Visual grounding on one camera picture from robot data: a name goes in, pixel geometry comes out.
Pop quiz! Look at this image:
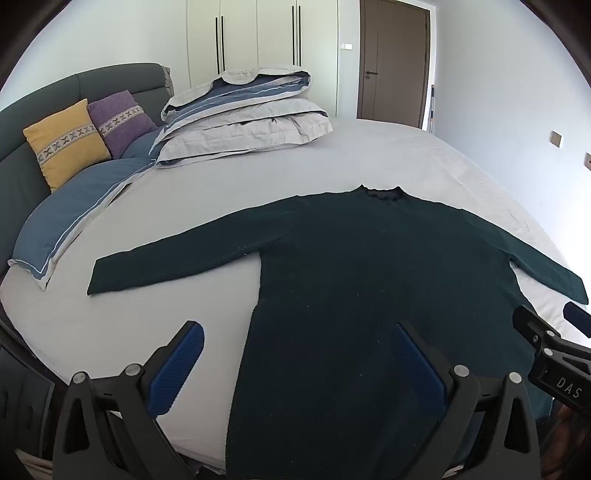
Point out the dark green knit sweater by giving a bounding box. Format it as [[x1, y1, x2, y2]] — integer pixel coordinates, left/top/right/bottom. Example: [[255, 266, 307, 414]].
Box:
[[88, 187, 588, 479]]

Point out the brown bedroom door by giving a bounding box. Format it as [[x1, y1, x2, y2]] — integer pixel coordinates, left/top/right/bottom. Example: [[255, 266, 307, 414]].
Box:
[[358, 1, 432, 128]]

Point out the person's right hand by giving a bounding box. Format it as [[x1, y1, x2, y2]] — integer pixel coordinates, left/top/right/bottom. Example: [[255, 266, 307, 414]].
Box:
[[541, 406, 573, 479]]

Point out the white bed sheet mattress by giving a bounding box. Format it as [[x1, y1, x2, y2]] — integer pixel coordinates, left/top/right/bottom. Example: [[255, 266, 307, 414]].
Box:
[[1, 120, 560, 468]]

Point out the blue grey pillow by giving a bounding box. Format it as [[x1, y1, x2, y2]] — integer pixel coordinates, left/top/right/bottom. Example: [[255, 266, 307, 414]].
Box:
[[8, 130, 160, 290]]

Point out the dark green upholstered headboard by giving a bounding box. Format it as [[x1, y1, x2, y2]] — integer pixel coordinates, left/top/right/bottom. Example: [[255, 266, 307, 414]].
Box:
[[0, 62, 174, 273]]

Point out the yellow patterned cushion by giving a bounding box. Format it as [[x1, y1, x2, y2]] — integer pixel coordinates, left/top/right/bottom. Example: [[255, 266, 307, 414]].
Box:
[[23, 98, 111, 192]]

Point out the purple patterned cushion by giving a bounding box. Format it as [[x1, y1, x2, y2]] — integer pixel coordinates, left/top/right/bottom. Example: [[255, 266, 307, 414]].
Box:
[[87, 90, 156, 159]]

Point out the folded grey blue duvet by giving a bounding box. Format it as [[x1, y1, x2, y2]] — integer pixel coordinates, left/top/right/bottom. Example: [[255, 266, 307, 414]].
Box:
[[150, 66, 332, 168]]

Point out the white wardrobe with black handles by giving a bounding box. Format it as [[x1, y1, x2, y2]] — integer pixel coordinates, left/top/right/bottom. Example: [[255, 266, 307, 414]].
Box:
[[186, 1, 360, 118]]

